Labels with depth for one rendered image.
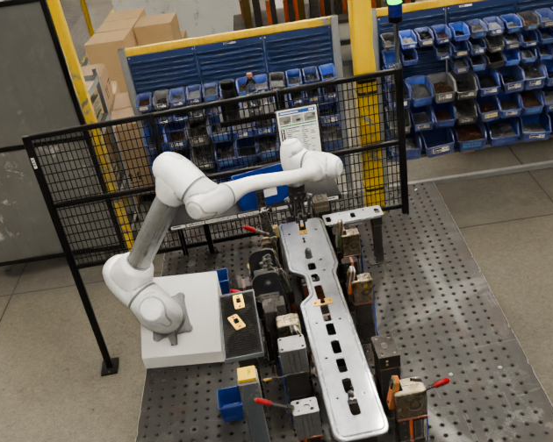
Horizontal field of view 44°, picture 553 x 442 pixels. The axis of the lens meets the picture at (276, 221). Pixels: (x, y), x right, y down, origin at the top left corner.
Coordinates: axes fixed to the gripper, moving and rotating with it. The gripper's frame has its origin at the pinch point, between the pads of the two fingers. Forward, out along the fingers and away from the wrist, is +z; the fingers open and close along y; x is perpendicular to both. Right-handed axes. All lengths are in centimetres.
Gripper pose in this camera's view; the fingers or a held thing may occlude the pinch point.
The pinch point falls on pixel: (301, 222)
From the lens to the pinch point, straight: 314.1
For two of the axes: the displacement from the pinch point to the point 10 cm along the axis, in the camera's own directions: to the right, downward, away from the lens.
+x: -1.2, -5.0, 8.6
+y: 9.8, -1.8, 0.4
